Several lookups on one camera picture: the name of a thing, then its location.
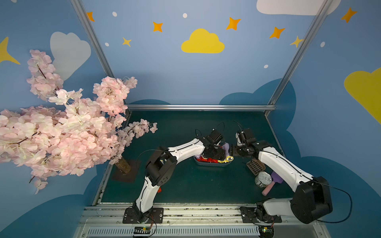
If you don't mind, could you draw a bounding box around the purple flashlight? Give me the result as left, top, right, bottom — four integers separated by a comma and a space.
222, 142, 230, 158

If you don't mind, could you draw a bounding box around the blue plastic storage box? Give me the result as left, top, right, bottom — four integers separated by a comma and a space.
193, 143, 234, 167

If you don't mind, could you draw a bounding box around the pale green flashlight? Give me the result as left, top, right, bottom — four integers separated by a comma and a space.
218, 156, 234, 164

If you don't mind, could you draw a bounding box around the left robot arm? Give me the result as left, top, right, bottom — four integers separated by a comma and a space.
133, 129, 223, 216

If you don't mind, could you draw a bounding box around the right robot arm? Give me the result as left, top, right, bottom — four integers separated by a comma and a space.
233, 129, 333, 224

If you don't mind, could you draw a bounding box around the silver tin can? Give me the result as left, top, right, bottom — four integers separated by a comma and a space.
255, 171, 273, 188

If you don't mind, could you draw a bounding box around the right controller board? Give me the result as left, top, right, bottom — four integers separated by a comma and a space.
259, 226, 274, 238

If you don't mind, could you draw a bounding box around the controller board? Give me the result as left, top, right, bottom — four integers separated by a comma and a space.
133, 226, 152, 237
259, 226, 274, 238

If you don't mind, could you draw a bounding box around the left controller board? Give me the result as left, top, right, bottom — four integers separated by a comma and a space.
133, 226, 152, 237

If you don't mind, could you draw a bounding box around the pink cherry blossom tree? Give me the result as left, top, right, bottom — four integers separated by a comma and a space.
1, 50, 157, 190

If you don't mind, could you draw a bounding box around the purple pink-handled spatula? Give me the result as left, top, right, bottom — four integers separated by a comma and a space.
262, 172, 284, 196

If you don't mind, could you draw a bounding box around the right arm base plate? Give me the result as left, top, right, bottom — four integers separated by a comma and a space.
240, 206, 282, 224

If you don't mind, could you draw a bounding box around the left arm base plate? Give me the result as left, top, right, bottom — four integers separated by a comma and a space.
122, 207, 164, 224

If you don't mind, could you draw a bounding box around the aluminium rail base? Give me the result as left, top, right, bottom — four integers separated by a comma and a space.
74, 203, 330, 238

